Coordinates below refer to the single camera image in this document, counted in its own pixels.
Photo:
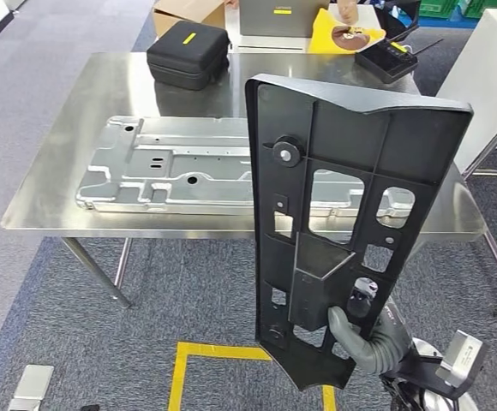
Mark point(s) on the person's left hand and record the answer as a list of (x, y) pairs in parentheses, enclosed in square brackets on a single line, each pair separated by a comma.
[(348, 10)]

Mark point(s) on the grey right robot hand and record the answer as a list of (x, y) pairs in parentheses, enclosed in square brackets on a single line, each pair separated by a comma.
[(385, 349)]

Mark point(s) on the black plastic panel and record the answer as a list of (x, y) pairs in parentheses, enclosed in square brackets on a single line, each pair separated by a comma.
[(351, 130)]

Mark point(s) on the stainless steel workbench table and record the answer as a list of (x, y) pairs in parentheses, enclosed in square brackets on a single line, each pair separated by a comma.
[(60, 159)]

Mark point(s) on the brown round disc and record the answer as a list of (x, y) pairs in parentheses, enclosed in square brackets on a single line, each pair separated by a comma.
[(349, 38)]

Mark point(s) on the black chair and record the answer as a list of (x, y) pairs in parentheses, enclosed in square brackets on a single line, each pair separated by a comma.
[(396, 17)]

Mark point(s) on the black handheld controller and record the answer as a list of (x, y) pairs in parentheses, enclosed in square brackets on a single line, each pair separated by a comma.
[(385, 62)]

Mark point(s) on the grey laptop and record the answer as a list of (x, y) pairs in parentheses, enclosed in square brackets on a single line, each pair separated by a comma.
[(274, 22)]

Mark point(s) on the white desk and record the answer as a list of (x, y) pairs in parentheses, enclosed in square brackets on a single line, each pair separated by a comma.
[(265, 44)]

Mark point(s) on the green plastic crate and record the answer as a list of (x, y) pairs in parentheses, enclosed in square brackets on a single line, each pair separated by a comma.
[(488, 7), (439, 7)]

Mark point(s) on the blue pallet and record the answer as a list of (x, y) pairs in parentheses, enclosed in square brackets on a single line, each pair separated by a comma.
[(445, 22)]

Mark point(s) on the white partition board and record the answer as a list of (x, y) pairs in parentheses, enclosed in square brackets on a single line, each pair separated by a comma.
[(479, 74)]

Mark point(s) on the black zip case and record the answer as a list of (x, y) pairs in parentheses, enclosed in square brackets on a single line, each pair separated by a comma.
[(184, 57)]

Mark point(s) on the brown cardboard box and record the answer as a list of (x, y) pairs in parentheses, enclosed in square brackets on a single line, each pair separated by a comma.
[(175, 14)]

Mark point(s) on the stainless steel side table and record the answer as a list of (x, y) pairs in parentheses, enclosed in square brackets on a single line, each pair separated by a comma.
[(494, 143)]

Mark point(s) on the yellow floor tape outline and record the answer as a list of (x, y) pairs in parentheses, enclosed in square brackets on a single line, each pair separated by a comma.
[(180, 380)]

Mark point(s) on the large stamped metal plate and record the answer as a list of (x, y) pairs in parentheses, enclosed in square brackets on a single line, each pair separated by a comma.
[(167, 170)]

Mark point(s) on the silver floor socket plate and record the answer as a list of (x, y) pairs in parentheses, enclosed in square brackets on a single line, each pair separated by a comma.
[(32, 388)]

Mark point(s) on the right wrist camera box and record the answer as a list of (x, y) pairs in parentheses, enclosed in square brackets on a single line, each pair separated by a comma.
[(463, 354)]

